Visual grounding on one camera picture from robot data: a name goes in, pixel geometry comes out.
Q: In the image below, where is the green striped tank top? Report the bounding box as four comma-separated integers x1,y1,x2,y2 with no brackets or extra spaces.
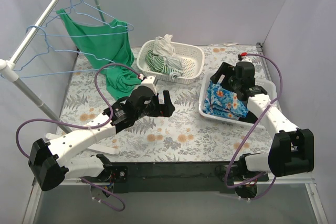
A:
145,50,183,80

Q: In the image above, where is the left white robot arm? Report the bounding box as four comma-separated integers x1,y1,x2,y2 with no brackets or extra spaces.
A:
28,86,175,191

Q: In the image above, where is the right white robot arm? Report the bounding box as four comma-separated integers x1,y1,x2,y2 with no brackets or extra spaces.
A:
210,61,314,181

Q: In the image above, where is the white tank top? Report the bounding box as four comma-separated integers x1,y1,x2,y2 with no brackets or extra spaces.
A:
153,34,175,56

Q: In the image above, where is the blue hanger with green top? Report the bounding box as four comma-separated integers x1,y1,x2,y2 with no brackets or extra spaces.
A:
43,0,134,35

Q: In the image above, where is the blue floral garment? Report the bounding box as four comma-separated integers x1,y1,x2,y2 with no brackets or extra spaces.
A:
202,81,248,120

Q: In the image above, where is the white rectangular basket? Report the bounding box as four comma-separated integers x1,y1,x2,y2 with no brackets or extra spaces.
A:
198,71,277,128

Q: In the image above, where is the floral patterned table mat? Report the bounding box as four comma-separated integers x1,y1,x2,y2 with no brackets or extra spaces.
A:
61,55,271,162

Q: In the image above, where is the white oval perforated basket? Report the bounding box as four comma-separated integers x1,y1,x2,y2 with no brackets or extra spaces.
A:
136,40,205,84

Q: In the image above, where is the metal clothes rack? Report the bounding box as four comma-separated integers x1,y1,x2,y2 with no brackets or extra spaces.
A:
0,0,107,133

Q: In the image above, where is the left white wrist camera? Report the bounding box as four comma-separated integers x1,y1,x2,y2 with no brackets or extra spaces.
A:
141,76,157,94

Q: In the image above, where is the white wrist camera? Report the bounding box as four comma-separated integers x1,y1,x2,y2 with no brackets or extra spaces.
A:
237,52,247,61
141,76,157,94

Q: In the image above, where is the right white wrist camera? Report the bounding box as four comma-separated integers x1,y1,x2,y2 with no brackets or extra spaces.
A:
237,52,247,61

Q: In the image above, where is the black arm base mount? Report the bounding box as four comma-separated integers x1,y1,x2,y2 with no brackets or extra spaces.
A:
81,159,268,200

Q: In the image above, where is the blue wire hanger front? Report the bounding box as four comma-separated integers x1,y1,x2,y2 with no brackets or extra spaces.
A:
13,25,115,79

